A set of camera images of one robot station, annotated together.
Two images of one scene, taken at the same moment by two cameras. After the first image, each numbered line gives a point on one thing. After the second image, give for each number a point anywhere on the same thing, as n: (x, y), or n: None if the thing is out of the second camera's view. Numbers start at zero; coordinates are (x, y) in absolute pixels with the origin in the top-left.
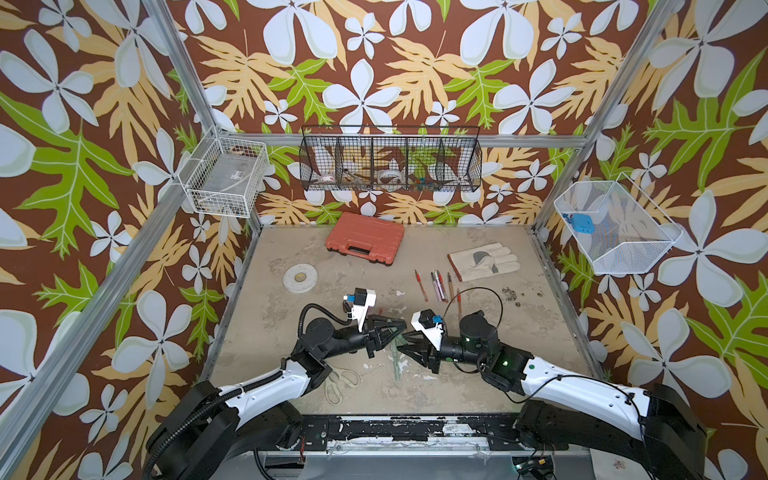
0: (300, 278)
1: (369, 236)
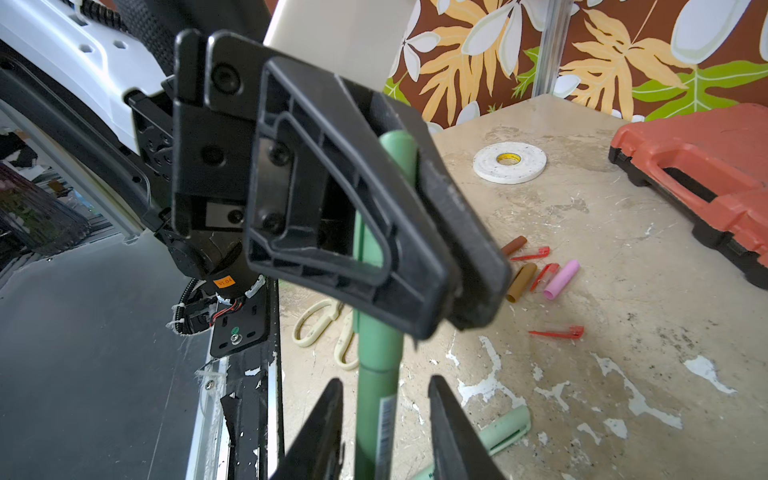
0: (531, 166)
1: (711, 170)
